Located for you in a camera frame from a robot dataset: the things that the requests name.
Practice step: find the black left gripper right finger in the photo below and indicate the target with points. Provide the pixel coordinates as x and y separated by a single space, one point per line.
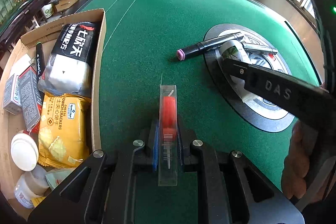
231 189

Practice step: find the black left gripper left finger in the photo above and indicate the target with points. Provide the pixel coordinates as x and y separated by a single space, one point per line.
147 153

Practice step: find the blue cartoon tissue pack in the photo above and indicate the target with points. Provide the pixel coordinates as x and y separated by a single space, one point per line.
56 176

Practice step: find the yellow round tin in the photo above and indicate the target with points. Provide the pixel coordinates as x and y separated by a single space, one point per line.
37 200

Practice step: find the white medicine bottle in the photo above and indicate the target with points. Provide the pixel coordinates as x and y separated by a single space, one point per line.
31 184

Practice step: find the clear box with red stamps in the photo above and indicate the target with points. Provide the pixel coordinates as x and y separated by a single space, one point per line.
168 136

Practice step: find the yellow cheese cracker packet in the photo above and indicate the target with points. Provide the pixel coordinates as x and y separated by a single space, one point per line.
62 131

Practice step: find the white bottle red label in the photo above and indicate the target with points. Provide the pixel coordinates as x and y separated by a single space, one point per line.
24 151

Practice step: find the white bottle green label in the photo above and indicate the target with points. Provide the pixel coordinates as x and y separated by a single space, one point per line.
234 63

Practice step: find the grey red 502 glue box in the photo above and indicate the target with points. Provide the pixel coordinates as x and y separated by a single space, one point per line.
30 99

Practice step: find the black and white snack bag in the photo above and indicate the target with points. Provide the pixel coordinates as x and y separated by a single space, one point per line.
70 64

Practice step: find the white power adapter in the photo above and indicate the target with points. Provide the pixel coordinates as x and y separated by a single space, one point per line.
21 65

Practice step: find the black marker green cap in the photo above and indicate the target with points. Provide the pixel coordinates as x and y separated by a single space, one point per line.
40 59

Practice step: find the right hand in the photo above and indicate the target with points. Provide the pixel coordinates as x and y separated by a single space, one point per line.
296 165

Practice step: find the round mahjong table centre panel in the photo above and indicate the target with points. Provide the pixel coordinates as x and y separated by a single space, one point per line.
262 112

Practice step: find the black pen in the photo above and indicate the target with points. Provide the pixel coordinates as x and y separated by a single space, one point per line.
255 48

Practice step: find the shallow cardboard box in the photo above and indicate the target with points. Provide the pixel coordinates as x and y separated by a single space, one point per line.
12 124

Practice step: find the black marker pink cap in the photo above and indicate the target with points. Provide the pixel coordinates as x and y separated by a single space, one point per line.
206 45

